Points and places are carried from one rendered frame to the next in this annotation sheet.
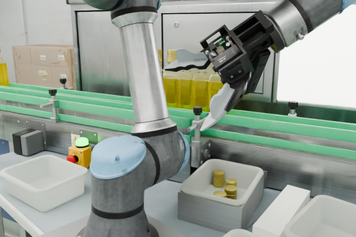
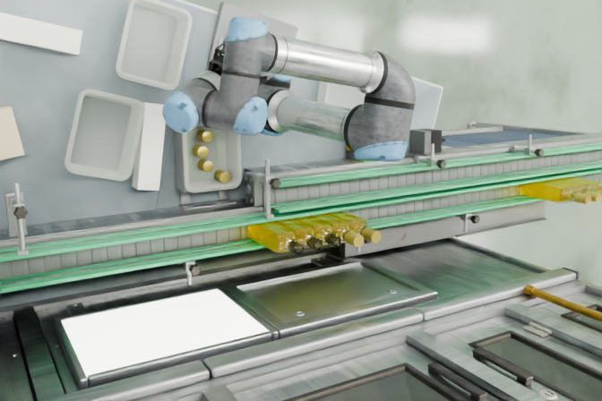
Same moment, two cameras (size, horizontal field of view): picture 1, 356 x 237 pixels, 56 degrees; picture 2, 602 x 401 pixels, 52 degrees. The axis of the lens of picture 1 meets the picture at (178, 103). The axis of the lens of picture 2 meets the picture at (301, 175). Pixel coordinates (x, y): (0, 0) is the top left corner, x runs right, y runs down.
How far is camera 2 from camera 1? 140 cm
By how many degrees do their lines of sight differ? 55
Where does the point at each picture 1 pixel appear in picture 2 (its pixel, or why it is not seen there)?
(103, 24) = (495, 278)
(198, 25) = (363, 298)
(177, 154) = not seen: hidden behind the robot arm
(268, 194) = (172, 195)
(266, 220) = (159, 117)
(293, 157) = (166, 217)
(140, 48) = (329, 109)
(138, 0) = (356, 115)
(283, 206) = (152, 148)
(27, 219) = not seen: hidden behind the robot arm
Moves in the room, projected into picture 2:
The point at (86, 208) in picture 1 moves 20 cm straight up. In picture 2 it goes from (299, 84) to (332, 86)
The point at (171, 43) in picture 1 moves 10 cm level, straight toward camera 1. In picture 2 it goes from (382, 282) to (369, 254)
